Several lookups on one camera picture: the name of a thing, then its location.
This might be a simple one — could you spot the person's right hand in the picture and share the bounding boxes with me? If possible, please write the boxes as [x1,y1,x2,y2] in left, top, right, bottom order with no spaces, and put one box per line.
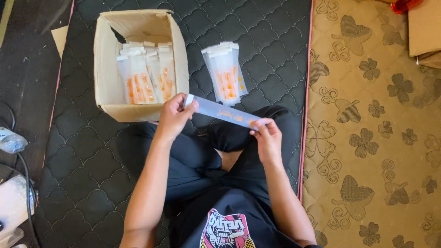
[249,118,283,163]

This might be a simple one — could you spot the person's left hand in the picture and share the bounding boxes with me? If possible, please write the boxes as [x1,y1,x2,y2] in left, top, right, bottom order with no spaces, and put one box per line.
[157,93,200,138]

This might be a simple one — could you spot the clear plastic sleeve orange print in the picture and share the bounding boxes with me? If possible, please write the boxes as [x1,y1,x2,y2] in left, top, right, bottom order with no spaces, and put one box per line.
[184,94,265,131]

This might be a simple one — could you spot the person's black trousers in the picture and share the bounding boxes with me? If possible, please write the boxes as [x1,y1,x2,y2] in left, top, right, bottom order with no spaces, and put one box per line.
[117,105,302,207]

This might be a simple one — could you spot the batch of boxed clear sleeves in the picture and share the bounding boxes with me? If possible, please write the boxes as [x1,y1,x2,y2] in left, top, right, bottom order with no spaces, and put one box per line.
[116,41,176,105]

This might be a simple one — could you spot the open cardboard box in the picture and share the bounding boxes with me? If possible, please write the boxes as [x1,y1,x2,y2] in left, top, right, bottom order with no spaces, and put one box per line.
[93,9,190,123]

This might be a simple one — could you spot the pile of clear sleeves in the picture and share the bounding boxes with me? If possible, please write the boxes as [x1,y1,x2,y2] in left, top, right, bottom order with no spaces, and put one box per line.
[201,42,249,107]

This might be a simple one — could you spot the dark quilted mattress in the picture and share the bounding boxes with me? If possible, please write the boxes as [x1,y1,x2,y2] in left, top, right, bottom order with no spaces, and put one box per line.
[33,0,313,248]

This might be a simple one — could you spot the person's black printed shirt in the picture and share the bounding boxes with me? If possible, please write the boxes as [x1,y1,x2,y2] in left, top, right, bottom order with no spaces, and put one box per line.
[170,186,322,248]

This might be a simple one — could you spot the tan floral mattress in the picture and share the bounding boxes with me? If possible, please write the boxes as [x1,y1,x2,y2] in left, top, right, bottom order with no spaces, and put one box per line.
[299,0,441,248]

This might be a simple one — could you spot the flat cardboard piece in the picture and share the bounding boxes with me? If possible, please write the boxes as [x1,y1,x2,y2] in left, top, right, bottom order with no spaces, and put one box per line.
[51,25,69,59]

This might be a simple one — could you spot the clear plastic water bottle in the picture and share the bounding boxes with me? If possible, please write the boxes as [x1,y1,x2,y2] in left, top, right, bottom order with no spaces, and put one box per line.
[0,127,28,154]

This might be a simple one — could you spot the white plastic bag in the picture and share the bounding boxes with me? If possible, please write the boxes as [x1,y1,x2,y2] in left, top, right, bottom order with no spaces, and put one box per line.
[0,175,36,248]

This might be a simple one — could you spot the brown cardboard carton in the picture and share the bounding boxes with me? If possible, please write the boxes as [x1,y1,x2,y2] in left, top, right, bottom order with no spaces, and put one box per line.
[408,0,441,69]

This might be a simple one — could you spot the red plastic item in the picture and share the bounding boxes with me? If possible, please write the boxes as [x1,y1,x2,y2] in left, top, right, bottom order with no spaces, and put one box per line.
[391,0,424,14]

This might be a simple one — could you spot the black cable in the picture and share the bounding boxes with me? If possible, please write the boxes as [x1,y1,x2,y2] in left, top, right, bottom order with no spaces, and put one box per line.
[0,101,41,248]

